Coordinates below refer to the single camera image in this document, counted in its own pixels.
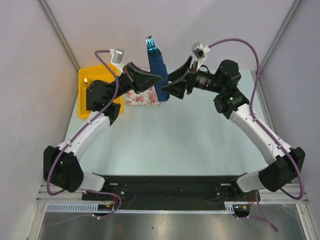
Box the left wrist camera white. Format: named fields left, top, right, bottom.
left=109, top=48, right=125, bottom=73

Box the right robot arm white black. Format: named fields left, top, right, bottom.
left=161, top=57, right=306, bottom=201

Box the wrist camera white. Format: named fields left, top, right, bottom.
left=191, top=41, right=210, bottom=71
left=109, top=48, right=125, bottom=73

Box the dark blue paper napkin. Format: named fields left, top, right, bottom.
left=147, top=48, right=170, bottom=102

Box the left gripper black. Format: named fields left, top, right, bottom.
left=108, top=62, right=163, bottom=102

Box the white slotted cable duct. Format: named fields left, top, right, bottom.
left=46, top=203, right=234, bottom=214

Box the floral pattern tray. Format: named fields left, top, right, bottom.
left=124, top=67, right=161, bottom=107

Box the aluminium frame rail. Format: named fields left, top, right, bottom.
left=36, top=183, right=313, bottom=205

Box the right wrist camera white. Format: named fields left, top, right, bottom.
left=191, top=41, right=210, bottom=71

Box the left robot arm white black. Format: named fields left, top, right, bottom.
left=43, top=62, right=163, bottom=200

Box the blue metal fork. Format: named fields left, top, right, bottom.
left=145, top=35, right=157, bottom=53

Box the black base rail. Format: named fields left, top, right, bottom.
left=81, top=172, right=262, bottom=211

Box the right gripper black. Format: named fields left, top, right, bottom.
left=160, top=56, right=224, bottom=100

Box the yellow plastic bin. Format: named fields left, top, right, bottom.
left=77, top=65, right=115, bottom=120

